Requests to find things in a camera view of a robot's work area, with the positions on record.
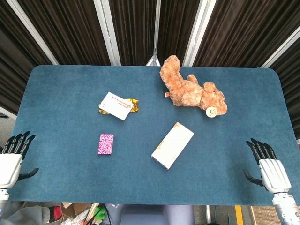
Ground pink patterned small box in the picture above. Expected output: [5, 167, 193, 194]
[97, 133, 115, 156]

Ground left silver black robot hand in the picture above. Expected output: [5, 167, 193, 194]
[0, 131, 39, 189]

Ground red object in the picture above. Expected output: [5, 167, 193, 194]
[53, 205, 63, 220]

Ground grey cloth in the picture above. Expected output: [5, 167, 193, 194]
[0, 201, 51, 225]

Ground blue felt table mat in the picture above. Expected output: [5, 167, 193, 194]
[7, 65, 297, 207]

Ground white printed card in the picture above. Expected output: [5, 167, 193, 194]
[98, 91, 135, 121]

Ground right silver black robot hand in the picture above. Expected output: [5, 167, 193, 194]
[243, 138, 293, 194]

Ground golden snack packet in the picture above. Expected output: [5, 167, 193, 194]
[98, 98, 139, 116]

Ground dark brown curtain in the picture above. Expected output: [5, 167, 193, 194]
[0, 0, 300, 125]

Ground brown cardboard box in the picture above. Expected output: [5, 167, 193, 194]
[60, 202, 92, 225]

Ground thin white frame post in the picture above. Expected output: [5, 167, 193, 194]
[145, 0, 163, 67]

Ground brown plush teddy bear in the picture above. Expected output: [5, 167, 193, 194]
[159, 55, 228, 118]

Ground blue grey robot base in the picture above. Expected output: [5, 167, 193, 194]
[105, 203, 195, 225]

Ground round white hang tag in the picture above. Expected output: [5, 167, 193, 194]
[205, 106, 218, 118]

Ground yellow blue cookie box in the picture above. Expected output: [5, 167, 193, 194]
[151, 121, 195, 170]

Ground green plastic object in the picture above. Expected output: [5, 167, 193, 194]
[93, 204, 106, 221]

